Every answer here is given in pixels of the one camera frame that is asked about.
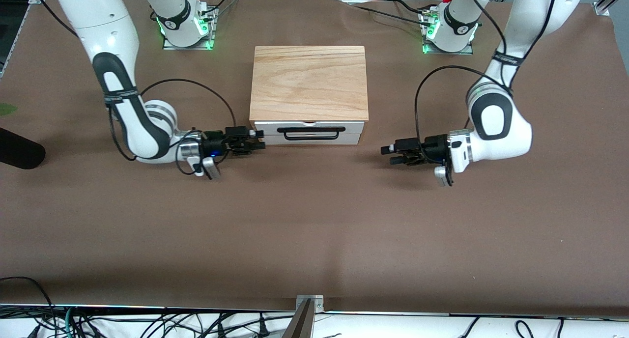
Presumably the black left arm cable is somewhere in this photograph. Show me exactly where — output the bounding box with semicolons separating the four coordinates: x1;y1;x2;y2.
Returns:
414;65;514;149

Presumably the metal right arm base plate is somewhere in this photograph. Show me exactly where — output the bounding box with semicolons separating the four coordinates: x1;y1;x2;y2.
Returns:
162;4;218;50

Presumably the aluminium profile frame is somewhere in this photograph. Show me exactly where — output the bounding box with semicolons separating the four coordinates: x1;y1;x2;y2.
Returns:
592;0;629;17

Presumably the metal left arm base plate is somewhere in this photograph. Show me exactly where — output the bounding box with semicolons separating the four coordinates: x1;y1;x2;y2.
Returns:
419;9;475;55

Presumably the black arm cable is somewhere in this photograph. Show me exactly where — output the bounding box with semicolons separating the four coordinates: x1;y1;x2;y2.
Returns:
414;65;514;149
106;78;237;176

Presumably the black looped cable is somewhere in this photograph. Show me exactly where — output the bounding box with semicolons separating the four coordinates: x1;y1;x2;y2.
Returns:
0;276;59;338

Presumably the black drawer handle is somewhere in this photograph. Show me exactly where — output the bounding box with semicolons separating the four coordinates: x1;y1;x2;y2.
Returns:
278;126;345;141

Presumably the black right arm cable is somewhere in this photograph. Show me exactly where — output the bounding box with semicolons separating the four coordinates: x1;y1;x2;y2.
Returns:
106;78;237;176

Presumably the black ribbed cylinder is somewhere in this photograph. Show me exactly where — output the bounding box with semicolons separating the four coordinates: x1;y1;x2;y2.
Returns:
0;127;46;170

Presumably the dark metal bar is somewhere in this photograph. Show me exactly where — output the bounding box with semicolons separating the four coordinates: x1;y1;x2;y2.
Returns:
280;299;315;338

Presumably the grey metal bracket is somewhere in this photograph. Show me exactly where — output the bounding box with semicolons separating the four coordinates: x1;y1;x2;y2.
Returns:
296;295;325;313

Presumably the wooden drawer cabinet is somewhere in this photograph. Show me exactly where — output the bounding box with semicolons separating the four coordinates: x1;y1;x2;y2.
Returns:
249;46;370;145

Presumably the aluminium table edge rail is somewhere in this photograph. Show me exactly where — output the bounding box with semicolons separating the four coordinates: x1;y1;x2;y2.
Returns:
0;304;629;321

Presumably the white-fronted wooden drawer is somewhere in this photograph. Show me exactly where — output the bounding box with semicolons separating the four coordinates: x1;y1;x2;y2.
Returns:
254;121;365;145

